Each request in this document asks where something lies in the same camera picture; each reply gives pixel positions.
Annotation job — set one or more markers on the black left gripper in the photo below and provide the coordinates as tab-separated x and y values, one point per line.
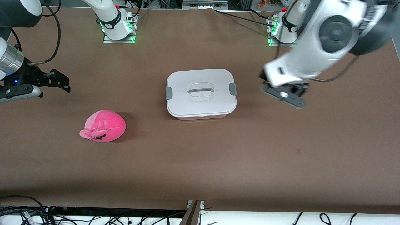
295	90

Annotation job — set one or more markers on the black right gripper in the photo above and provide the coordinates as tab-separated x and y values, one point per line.
28	76

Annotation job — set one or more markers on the pink plush toy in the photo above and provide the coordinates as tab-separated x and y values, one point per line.
103	123

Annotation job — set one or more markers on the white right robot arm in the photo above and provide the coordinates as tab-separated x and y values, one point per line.
111	18

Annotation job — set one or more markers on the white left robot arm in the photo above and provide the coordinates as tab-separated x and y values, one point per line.
309	53

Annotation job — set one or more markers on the pink translucent plastic box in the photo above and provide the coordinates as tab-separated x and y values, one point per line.
200	118

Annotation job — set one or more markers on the colourful small items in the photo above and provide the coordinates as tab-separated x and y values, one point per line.
262	3

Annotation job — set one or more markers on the grey metal device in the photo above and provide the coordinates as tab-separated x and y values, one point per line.
204	4

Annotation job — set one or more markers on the brown table cover sheet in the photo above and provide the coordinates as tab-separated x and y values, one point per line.
200	162

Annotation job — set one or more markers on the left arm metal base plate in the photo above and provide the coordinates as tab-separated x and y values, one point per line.
275	44

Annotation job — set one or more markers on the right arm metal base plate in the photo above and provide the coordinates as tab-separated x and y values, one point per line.
118	41

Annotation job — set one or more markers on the small metal bracket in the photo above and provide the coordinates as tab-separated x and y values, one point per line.
202	203

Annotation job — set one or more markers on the brown wooden post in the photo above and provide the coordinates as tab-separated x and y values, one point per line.
191	215

